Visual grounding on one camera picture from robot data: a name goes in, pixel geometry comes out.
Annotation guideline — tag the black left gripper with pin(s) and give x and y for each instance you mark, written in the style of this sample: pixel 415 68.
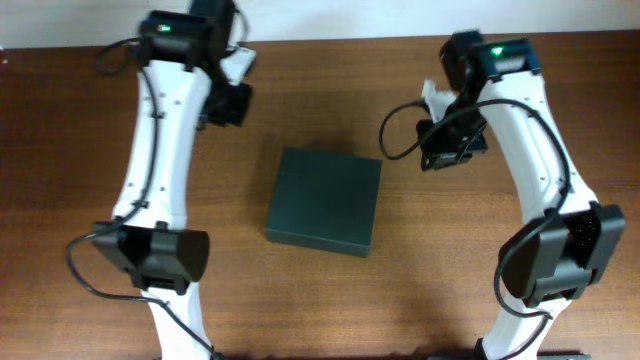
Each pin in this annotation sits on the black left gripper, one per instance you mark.
pixel 237 112

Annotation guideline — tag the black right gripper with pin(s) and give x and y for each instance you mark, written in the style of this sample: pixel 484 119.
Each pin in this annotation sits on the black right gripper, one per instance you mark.
pixel 437 156

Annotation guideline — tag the black box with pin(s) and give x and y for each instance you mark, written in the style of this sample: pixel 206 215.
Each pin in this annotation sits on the black box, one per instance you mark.
pixel 324 201

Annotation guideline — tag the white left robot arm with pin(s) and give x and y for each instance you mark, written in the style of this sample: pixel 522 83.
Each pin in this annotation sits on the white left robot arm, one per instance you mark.
pixel 190 75

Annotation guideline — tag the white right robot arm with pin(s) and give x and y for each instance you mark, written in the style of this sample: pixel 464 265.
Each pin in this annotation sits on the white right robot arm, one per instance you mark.
pixel 567 237

